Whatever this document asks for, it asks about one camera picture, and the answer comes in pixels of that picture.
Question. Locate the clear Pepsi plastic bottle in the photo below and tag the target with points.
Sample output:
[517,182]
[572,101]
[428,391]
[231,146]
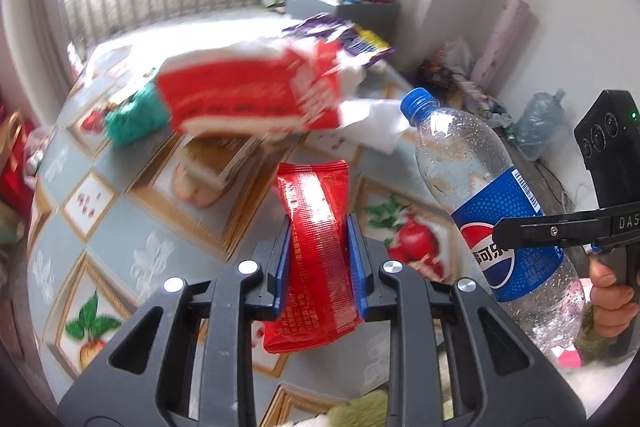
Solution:
[470,173]

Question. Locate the pink rolled mat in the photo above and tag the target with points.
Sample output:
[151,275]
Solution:
[509,24]

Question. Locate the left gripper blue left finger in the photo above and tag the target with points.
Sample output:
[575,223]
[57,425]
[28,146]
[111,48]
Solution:
[278,271]

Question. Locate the grey cabinet box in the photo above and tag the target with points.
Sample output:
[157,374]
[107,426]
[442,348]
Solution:
[379,17]

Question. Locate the fruit pattern tablecloth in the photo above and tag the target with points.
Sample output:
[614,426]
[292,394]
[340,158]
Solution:
[111,223]

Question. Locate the white plastic bag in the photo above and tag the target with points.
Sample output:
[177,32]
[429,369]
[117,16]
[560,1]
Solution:
[457,56]

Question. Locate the person's right hand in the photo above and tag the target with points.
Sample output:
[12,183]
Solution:
[613,304]

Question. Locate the red white snack bag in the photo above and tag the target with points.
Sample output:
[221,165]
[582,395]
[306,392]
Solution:
[259,88]

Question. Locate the white blue tissue pack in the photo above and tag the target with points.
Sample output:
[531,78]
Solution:
[208,166]

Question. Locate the green plush toy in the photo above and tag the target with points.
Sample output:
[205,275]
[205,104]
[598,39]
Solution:
[370,410]

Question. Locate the purple yellow snack bag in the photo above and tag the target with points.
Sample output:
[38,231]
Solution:
[363,45]

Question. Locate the white tissue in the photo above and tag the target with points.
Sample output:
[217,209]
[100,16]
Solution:
[375,124]

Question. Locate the red plastic wrapper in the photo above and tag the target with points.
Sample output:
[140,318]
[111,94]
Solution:
[319,305]

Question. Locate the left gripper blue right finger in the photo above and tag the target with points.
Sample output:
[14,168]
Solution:
[359,266]

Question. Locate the teal green plastic bag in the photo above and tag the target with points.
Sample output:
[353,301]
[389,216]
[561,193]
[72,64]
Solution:
[143,114]

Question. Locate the large water jug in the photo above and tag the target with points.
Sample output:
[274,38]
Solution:
[542,116]

